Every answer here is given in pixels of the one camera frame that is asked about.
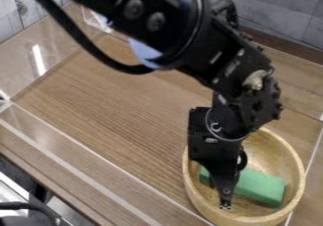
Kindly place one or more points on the black metal bracket with screw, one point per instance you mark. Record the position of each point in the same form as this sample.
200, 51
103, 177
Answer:
43, 202

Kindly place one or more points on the green rectangular block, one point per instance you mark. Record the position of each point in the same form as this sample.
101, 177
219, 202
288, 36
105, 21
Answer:
255, 185

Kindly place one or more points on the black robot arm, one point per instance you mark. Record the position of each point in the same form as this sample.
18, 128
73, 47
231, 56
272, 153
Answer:
193, 36

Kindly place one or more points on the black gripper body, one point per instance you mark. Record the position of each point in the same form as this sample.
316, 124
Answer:
209, 148

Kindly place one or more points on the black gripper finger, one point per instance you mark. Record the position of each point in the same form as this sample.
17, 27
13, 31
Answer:
243, 159
225, 186

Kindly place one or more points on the clear acrylic corner bracket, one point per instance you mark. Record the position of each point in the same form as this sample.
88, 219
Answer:
95, 20

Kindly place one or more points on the round wooden bowl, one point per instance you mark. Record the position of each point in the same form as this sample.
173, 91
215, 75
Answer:
272, 156

